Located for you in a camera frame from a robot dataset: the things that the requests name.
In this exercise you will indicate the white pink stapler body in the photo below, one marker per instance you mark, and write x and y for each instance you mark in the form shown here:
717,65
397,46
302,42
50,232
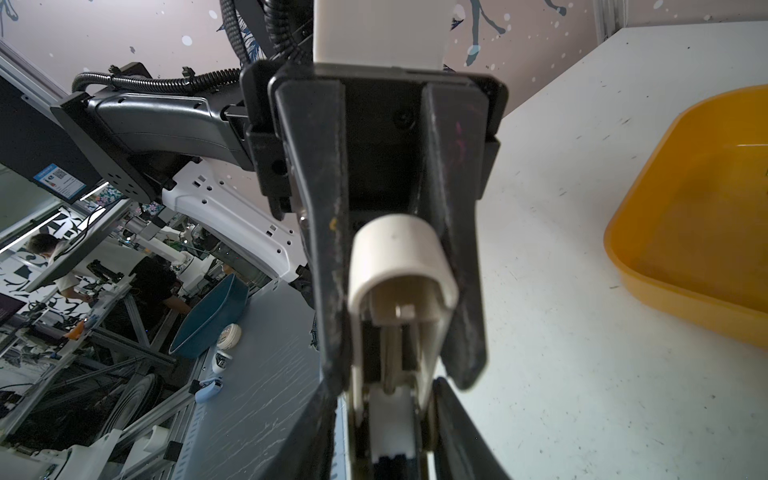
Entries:
401,299

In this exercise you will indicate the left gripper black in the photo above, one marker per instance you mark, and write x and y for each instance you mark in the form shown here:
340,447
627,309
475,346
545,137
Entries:
389,140

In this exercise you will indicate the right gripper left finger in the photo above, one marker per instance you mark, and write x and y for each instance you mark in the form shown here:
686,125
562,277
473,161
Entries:
307,452

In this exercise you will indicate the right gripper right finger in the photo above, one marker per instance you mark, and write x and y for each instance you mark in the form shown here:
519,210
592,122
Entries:
460,452

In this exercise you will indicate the yellow plastic tray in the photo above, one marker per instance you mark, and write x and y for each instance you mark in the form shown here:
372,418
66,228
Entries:
690,237

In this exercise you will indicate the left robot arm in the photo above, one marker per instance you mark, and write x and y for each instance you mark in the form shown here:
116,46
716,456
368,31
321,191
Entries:
139,132

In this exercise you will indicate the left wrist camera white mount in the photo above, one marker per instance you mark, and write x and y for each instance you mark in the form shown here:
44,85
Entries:
408,34

